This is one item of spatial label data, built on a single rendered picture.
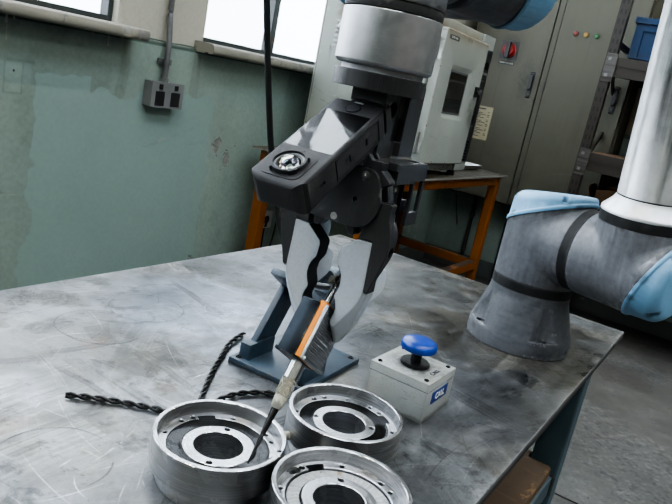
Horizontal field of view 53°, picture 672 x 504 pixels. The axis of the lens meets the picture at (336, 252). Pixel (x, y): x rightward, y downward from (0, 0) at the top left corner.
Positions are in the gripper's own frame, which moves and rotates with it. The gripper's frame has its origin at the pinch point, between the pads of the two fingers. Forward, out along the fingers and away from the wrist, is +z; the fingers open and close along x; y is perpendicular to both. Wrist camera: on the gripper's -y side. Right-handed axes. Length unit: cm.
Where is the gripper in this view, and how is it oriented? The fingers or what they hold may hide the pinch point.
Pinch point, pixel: (317, 322)
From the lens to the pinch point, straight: 55.0
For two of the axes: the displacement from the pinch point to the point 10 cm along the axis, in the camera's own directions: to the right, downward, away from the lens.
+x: -8.5, -2.9, 4.5
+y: 5.0, -1.2, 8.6
